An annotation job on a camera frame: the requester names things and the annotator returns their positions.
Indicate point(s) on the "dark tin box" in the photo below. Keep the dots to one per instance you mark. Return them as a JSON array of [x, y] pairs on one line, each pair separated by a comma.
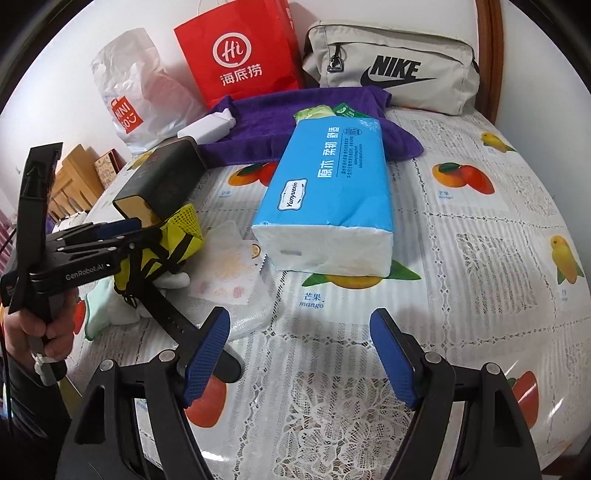
[[161, 175]]

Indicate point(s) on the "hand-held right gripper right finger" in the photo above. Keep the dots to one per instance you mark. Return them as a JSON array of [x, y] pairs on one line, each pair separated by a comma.
[[392, 360]]

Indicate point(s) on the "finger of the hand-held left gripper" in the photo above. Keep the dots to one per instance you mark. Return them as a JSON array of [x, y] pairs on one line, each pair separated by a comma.
[[115, 227], [134, 242]]

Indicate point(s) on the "person's left hand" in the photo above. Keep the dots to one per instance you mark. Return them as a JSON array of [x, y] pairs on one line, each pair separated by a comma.
[[62, 323]]

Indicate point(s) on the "person's left forearm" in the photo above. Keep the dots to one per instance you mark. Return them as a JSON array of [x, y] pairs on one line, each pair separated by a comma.
[[32, 415]]

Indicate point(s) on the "brown wooden door frame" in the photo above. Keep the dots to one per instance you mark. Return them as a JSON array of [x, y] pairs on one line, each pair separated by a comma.
[[489, 55]]

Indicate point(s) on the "grey sling bag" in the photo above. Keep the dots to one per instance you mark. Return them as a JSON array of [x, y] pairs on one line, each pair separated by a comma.
[[392, 60]]

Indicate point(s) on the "yellow mesh pouch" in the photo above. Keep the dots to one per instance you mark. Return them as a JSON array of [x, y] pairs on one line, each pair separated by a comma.
[[184, 230]]

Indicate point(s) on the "green wet wipe packet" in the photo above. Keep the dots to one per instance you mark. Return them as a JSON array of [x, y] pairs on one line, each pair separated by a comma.
[[351, 110]]

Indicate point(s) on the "blue tissue pack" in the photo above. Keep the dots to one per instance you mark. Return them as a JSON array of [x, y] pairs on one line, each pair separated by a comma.
[[332, 198]]

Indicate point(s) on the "brown patterned box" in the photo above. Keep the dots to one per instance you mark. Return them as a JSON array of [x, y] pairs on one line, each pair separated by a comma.
[[110, 170]]

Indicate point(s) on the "wooden headboard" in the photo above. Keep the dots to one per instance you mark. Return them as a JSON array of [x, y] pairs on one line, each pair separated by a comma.
[[69, 180]]

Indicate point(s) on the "purple towel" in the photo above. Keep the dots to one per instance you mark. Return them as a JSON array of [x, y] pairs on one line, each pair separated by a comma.
[[268, 124]]

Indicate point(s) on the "white small box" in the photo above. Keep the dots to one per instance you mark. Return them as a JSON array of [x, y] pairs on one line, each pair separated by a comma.
[[207, 127]]

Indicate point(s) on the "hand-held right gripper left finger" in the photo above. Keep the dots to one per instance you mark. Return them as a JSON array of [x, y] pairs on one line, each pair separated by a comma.
[[207, 355]]

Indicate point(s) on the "clear plastic packet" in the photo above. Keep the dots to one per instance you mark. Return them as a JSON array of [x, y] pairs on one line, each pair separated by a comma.
[[251, 318]]

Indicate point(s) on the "white plastic shopping bag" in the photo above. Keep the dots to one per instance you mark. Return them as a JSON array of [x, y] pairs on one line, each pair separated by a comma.
[[152, 101]]

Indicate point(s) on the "mint green cloth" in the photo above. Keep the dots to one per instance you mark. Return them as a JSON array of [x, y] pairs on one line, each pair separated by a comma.
[[97, 309]]

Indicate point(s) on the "light green tissue pack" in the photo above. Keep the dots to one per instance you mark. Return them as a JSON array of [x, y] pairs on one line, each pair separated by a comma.
[[314, 114]]

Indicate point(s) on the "fruit printed tablecloth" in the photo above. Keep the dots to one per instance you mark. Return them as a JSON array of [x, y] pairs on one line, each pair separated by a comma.
[[461, 277]]

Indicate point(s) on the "red paper bag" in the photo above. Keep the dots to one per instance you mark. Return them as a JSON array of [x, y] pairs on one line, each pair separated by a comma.
[[240, 50]]

